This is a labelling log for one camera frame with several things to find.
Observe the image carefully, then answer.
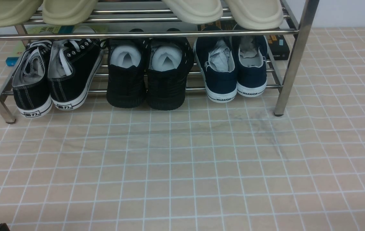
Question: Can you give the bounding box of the black knit shoe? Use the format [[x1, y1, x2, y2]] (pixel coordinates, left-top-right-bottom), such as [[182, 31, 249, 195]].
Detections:
[[104, 38, 151, 108], [146, 37, 194, 111]]

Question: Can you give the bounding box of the black canvas sneaker left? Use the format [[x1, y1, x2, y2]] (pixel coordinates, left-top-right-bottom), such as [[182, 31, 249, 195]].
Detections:
[[12, 40, 53, 118]]

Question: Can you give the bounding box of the black knit shoe right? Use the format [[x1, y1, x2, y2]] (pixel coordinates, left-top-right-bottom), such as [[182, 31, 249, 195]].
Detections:
[[146, 37, 194, 111]]

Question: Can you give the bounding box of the black knit shoe left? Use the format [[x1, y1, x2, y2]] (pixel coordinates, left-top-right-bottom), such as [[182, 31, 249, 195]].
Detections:
[[104, 38, 151, 108]]

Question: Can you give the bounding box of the black canvas sneaker right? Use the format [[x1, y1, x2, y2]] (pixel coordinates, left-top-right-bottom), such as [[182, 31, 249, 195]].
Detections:
[[47, 38, 104, 111]]

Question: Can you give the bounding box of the black canvas sneaker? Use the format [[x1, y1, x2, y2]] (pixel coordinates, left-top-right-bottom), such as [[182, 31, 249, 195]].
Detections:
[[47, 38, 104, 111], [12, 40, 53, 118]]

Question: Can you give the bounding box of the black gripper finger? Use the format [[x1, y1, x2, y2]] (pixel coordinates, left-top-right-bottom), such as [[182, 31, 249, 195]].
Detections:
[[0, 223, 10, 231]]

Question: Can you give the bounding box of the cream slipper left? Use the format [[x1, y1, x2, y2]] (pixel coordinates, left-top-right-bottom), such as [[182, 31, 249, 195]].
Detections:
[[162, 0, 223, 24]]

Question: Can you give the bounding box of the cream slipper right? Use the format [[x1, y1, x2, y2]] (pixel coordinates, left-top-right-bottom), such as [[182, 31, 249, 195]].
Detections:
[[225, 0, 284, 30]]

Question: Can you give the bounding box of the stainless steel shoe rack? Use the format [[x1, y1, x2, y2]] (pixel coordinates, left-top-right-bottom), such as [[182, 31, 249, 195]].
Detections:
[[0, 0, 320, 124]]

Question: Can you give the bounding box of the navy slip-on shoe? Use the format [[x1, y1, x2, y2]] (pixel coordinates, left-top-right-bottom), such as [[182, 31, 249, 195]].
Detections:
[[230, 35, 268, 98], [194, 36, 238, 103]]

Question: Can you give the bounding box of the green slipper far left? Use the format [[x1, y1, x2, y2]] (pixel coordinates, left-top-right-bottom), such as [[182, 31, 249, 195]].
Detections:
[[0, 0, 43, 27]]

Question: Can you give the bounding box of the cream slipper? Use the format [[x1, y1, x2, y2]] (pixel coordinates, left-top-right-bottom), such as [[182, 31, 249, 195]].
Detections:
[[162, 0, 223, 24], [225, 0, 284, 30]]

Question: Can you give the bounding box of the green slipper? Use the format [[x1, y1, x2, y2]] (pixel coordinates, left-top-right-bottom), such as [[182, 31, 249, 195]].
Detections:
[[42, 0, 98, 25], [0, 0, 43, 27]]

